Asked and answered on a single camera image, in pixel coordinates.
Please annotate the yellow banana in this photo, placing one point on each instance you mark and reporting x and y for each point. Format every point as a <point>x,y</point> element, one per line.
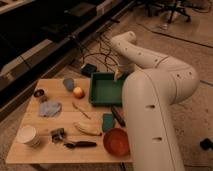
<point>84,128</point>

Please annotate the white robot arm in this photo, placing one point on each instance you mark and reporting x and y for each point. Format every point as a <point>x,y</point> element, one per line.
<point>154,82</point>

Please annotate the red bowl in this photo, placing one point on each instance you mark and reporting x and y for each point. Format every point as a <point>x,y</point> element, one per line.
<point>116,143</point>

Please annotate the green plastic tray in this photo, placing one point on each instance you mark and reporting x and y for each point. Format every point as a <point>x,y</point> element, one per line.
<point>104,90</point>

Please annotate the black power box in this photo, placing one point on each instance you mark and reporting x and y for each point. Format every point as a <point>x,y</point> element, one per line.
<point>88,69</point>

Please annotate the red yellow apple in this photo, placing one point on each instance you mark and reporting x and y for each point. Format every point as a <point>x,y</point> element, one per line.
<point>78,92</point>

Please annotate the wooden stick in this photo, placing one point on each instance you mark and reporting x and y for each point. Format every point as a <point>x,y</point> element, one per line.
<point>80,110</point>

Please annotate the grey blue stone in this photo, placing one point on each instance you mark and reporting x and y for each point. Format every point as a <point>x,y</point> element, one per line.
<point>68,84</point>

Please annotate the blue cloth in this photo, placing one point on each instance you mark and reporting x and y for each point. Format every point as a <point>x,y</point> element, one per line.
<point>49,108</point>

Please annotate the small metal cup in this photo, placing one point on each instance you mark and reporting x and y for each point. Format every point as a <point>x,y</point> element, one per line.
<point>39,94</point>

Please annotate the metal binder clip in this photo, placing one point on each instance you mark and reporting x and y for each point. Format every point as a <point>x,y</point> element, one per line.
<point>58,135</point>

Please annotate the white paper cup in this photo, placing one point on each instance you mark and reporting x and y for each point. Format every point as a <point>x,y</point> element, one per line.
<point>27,135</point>

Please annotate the office chair base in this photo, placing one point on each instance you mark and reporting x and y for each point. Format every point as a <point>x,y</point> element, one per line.
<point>154,7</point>

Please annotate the black object on floor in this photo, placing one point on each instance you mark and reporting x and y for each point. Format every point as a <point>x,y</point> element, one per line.
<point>206,144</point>

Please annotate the black handled utensil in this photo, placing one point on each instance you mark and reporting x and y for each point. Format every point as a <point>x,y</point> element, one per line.
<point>80,144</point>

